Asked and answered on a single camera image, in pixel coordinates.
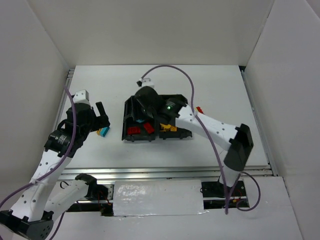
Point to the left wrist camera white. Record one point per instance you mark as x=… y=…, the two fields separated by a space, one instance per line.
x=81 y=96

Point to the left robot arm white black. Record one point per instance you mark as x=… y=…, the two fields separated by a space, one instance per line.
x=35 y=212

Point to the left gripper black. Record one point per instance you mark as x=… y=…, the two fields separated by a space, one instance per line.
x=99 y=120

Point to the aluminium frame rail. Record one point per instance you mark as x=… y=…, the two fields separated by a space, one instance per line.
x=156 y=173

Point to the red teal green lego stack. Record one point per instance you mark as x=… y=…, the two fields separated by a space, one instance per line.
x=199 y=109

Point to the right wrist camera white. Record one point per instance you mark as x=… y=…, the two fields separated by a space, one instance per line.
x=145 y=82

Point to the yellow rounded lego brick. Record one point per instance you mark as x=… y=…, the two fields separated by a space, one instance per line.
x=165 y=127

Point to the black four compartment tray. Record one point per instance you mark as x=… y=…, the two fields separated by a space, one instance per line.
x=139 y=127

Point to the white foil covered board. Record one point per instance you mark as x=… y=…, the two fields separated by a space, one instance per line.
x=157 y=198

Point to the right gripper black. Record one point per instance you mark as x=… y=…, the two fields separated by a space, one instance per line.
x=139 y=113

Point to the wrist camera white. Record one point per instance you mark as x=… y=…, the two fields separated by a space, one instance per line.
x=145 y=82
x=81 y=96

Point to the red flower lego brick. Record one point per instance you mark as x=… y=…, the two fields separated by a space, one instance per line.
x=133 y=130

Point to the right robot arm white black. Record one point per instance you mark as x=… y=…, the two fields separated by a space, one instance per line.
x=237 y=141

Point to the orange flat lego plate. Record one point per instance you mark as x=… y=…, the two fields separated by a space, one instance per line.
x=173 y=128

